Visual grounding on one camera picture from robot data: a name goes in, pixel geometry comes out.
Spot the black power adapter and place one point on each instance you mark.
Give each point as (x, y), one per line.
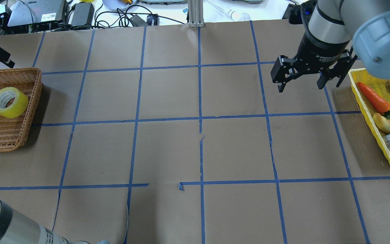
(82, 14)

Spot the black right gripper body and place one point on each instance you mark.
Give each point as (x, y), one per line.
(320, 51)

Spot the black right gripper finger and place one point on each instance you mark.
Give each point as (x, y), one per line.
(283, 71)
(340, 69)

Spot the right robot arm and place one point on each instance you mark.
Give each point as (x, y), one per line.
(337, 32)

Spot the yellow tape roll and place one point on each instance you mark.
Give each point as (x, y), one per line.
(13, 102)

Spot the orange toy carrot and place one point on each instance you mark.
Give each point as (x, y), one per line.
(379, 103)

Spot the white plate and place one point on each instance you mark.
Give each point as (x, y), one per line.
(113, 5)

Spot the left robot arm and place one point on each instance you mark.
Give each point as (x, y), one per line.
(17, 228)

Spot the black computer box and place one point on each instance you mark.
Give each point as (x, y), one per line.
(31, 16)

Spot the yellow plastic basket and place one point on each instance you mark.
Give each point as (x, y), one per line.
(381, 87)

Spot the aluminium frame post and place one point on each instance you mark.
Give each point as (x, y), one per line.
(195, 13)

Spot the brown wicker basket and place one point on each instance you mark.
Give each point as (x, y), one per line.
(14, 132)

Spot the light bulb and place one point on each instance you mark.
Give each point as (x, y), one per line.
(237, 16)

